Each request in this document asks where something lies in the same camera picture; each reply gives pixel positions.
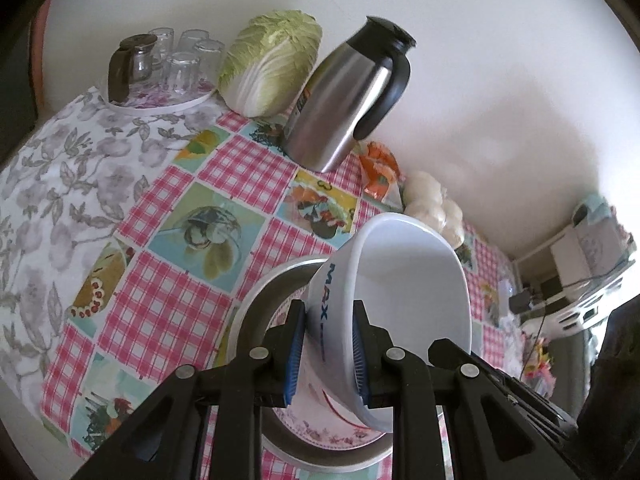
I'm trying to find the bag of steamed buns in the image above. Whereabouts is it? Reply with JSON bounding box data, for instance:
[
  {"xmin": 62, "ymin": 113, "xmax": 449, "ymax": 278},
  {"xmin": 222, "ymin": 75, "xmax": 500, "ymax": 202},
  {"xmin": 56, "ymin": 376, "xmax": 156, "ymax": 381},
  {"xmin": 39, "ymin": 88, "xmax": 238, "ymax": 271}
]
[{"xmin": 402, "ymin": 171, "xmax": 466, "ymax": 250}]

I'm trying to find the teal patterned cloth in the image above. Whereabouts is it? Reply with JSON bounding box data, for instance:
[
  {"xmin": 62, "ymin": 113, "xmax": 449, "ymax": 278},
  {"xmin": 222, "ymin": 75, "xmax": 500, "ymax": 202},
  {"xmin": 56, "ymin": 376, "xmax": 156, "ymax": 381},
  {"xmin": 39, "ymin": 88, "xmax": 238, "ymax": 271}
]
[{"xmin": 572, "ymin": 192, "xmax": 623, "ymax": 233}]

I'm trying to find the stainless steel thermos jug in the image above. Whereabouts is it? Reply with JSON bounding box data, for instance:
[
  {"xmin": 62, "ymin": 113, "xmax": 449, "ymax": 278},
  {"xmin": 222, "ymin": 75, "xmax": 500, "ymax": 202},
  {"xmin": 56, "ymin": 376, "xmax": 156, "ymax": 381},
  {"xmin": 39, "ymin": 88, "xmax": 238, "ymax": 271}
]
[{"xmin": 284, "ymin": 16, "xmax": 417, "ymax": 173}]

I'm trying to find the glass teapot brown handle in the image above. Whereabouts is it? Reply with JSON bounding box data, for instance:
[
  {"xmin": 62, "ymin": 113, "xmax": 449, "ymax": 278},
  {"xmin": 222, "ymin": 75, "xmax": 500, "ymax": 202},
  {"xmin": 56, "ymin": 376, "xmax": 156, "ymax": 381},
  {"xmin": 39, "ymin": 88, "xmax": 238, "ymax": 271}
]
[{"xmin": 107, "ymin": 34, "xmax": 160, "ymax": 106}]

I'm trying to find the grey floral tablecloth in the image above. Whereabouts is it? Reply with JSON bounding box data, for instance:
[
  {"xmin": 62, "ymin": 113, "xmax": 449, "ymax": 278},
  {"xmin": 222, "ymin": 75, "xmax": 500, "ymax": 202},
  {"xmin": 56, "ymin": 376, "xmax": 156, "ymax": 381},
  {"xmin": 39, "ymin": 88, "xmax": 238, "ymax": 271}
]
[{"xmin": 0, "ymin": 85, "xmax": 231, "ymax": 411}]

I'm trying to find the pink checked tablecloth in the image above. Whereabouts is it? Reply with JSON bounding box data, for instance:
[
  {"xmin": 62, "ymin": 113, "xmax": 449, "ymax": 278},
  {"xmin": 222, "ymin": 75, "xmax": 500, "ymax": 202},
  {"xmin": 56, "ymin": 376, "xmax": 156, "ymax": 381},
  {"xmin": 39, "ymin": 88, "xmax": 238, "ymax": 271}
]
[{"xmin": 40, "ymin": 107, "xmax": 531, "ymax": 480}]

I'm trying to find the white shelf unit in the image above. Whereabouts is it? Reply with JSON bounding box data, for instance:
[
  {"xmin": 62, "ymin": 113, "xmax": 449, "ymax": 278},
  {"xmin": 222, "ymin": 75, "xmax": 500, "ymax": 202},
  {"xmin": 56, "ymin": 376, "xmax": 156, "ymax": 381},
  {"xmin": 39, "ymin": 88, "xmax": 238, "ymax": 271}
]
[{"xmin": 515, "ymin": 195, "xmax": 638, "ymax": 311}]

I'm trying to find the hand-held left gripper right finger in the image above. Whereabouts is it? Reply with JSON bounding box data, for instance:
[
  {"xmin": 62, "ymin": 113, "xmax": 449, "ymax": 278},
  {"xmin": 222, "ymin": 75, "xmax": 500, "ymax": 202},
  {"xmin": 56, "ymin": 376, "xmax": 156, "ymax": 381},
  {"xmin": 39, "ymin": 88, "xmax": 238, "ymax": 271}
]
[{"xmin": 350, "ymin": 300, "xmax": 583, "ymax": 480}]

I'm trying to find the dark panel with pink edge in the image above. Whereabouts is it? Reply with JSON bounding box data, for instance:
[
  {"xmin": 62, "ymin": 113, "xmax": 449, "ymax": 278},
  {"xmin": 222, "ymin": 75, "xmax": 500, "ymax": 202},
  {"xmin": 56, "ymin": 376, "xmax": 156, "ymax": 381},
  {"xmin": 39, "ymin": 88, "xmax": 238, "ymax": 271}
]
[{"xmin": 0, "ymin": 0, "xmax": 53, "ymax": 131}]

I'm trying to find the white plastic basket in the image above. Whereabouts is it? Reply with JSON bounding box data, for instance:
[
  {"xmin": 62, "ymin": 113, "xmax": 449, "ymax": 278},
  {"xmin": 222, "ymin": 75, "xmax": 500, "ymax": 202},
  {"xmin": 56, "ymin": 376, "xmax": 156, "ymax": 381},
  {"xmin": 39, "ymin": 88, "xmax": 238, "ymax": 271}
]
[{"xmin": 520, "ymin": 270, "xmax": 626, "ymax": 346}]

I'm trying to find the small clear packet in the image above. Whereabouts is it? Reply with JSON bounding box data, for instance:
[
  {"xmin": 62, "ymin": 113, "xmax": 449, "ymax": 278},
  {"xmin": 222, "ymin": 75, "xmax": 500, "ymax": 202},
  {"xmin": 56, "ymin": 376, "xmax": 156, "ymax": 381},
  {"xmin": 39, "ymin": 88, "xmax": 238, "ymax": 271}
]
[{"xmin": 382, "ymin": 175, "xmax": 406, "ymax": 212}]

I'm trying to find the round white floral tray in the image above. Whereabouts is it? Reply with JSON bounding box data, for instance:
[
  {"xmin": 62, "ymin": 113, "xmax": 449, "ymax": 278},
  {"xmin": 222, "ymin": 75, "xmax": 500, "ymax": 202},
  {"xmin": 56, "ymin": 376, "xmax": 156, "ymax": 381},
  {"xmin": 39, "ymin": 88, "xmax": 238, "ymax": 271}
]
[{"xmin": 102, "ymin": 80, "xmax": 218, "ymax": 113}]

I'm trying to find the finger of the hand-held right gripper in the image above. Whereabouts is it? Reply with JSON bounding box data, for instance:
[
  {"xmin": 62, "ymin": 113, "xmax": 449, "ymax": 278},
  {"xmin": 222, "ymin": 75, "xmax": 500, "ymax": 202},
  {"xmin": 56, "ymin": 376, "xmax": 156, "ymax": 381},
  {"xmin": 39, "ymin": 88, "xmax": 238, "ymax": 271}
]
[{"xmin": 481, "ymin": 354, "xmax": 582, "ymax": 462}]

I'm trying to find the large stainless steel basin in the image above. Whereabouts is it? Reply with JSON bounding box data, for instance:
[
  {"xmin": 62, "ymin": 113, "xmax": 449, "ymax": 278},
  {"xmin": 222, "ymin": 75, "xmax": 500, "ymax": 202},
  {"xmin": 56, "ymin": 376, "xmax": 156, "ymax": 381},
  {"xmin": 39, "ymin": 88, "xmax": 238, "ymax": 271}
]
[{"xmin": 227, "ymin": 256, "xmax": 401, "ymax": 472}]

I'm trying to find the colourful bundle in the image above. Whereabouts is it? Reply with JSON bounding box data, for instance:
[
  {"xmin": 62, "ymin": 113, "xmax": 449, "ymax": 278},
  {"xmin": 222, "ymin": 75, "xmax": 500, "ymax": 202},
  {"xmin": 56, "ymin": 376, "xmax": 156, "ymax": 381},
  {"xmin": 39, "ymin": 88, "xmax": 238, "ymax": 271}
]
[{"xmin": 522, "ymin": 342, "xmax": 556, "ymax": 386}]

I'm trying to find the napa cabbage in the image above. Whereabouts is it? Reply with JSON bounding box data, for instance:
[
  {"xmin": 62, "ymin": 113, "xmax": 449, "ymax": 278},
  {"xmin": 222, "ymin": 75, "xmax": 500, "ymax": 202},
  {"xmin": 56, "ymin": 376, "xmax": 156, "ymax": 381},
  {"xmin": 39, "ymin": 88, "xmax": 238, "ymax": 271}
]
[{"xmin": 217, "ymin": 9, "xmax": 323, "ymax": 118}]

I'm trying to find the black power adapter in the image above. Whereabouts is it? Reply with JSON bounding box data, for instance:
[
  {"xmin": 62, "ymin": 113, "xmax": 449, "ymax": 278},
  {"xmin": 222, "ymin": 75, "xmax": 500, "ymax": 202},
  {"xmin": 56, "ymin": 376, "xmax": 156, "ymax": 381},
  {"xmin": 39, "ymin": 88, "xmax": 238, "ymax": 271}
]
[{"xmin": 509, "ymin": 290, "xmax": 535, "ymax": 317}]

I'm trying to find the clear drinking glass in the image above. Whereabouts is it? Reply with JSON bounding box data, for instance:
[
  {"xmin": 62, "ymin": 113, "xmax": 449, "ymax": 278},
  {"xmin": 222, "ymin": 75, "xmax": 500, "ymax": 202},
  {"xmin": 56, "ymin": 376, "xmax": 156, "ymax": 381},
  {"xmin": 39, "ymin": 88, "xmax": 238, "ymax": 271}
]
[
  {"xmin": 147, "ymin": 27, "xmax": 175, "ymax": 68},
  {"xmin": 177, "ymin": 29, "xmax": 208, "ymax": 56},
  {"xmin": 165, "ymin": 52, "xmax": 201, "ymax": 98},
  {"xmin": 192, "ymin": 39, "xmax": 226, "ymax": 83}
]

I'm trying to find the orange snack packet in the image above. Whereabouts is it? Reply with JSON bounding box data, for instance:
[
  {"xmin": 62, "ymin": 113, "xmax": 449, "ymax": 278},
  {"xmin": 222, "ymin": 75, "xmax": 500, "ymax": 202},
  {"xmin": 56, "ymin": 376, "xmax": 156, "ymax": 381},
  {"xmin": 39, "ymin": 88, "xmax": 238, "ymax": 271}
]
[{"xmin": 360, "ymin": 141, "xmax": 401, "ymax": 198}]

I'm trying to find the small white bowl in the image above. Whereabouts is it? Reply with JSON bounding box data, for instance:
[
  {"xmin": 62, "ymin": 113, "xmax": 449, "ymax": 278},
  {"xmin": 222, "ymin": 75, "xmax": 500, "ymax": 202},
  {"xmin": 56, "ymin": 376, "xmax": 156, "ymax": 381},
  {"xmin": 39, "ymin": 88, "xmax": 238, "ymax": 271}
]
[{"xmin": 305, "ymin": 212, "xmax": 473, "ymax": 435}]

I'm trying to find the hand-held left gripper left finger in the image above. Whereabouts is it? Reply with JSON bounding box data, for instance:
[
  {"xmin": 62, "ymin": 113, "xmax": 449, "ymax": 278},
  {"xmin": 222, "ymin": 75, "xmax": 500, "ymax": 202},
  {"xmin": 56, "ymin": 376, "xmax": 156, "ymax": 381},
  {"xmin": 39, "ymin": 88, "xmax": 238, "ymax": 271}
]
[{"xmin": 70, "ymin": 300, "xmax": 307, "ymax": 480}]

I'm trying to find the white floral rim plate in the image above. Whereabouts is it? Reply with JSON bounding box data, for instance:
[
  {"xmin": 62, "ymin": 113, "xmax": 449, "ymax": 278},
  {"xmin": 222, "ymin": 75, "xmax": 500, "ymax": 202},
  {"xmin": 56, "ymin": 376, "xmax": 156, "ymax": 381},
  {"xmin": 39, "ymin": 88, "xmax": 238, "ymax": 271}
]
[{"xmin": 270, "ymin": 285, "xmax": 393, "ymax": 453}]

